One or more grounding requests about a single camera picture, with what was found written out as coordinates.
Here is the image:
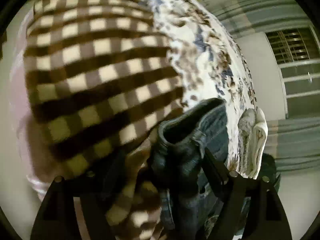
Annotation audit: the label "dark blue denim jeans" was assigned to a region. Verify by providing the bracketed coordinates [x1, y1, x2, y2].
[148, 98, 229, 239]

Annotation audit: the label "pink mattress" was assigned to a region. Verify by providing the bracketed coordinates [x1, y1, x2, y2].
[9, 9, 52, 200]

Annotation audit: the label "right green curtain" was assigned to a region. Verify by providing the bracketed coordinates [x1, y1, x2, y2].
[264, 116, 319, 172]

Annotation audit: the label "green curtain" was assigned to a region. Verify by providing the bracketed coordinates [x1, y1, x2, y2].
[200, 0, 316, 40]
[264, 116, 319, 172]

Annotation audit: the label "folded white pants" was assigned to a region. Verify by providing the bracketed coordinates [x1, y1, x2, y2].
[247, 107, 268, 179]

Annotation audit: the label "folded grey pants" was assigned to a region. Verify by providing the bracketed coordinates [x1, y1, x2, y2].
[238, 108, 256, 178]

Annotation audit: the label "window with metal grille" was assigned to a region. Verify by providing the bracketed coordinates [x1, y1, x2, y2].
[266, 26, 319, 118]

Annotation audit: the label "left green curtain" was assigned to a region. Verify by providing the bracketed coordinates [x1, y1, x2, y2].
[200, 0, 316, 40]

